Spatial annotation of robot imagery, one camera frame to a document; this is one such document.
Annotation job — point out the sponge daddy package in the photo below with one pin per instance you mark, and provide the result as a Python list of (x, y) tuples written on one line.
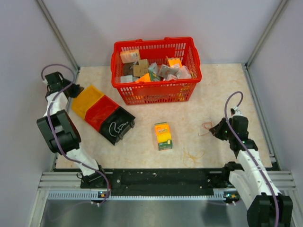
[(163, 136)]

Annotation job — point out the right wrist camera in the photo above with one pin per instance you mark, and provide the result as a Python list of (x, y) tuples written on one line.
[(236, 112)]

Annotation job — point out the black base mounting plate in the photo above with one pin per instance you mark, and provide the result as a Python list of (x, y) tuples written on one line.
[(165, 181)]

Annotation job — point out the red plastic bin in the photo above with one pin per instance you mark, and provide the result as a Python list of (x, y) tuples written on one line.
[(100, 111)]

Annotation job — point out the brown cardboard box in basket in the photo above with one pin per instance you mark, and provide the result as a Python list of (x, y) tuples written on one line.
[(140, 68)]

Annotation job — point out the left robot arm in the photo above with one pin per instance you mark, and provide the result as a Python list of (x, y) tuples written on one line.
[(60, 133)]

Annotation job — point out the red plastic shopping basket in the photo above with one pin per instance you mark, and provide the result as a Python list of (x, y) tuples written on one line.
[(151, 88)]

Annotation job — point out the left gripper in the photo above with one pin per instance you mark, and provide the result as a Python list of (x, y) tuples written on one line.
[(77, 91)]

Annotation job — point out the orange sponge pack in basket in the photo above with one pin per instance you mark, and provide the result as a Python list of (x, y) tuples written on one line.
[(174, 62)]

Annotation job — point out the black plastic bin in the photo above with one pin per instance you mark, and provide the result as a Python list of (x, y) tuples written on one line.
[(117, 125)]

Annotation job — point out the clear packet in basket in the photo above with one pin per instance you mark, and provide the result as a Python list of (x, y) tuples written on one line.
[(165, 70)]

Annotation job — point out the yellow plastic bin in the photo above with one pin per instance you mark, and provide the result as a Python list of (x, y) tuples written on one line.
[(85, 100)]

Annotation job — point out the aluminium frame rail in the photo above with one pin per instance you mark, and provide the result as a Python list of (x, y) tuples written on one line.
[(66, 185)]

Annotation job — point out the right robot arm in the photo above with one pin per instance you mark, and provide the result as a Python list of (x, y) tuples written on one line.
[(266, 205)]

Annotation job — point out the orange box in basket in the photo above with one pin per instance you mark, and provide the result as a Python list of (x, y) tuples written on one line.
[(130, 56)]

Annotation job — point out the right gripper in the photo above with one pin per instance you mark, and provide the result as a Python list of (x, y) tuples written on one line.
[(216, 130)]

